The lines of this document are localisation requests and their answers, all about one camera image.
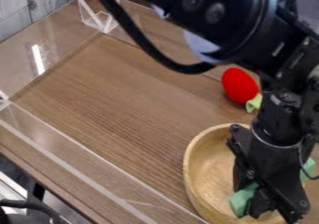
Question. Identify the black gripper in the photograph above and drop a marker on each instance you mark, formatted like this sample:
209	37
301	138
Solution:
271	162

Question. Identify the light wooden bowl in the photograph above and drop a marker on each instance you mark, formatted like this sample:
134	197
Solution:
209	163

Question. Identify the green foam block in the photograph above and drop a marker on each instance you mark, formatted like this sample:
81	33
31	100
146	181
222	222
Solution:
239	199

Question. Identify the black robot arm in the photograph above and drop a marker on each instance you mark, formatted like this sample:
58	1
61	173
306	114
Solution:
261	35

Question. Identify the red plush strawberry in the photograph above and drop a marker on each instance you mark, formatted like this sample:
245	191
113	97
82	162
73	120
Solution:
241	89

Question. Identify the black metal table leg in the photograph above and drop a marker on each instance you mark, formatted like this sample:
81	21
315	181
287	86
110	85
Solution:
37	194

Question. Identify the clear acrylic tray wall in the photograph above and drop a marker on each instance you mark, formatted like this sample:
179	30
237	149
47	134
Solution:
117	169

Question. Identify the clear acrylic corner bracket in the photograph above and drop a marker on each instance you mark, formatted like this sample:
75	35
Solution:
101	21

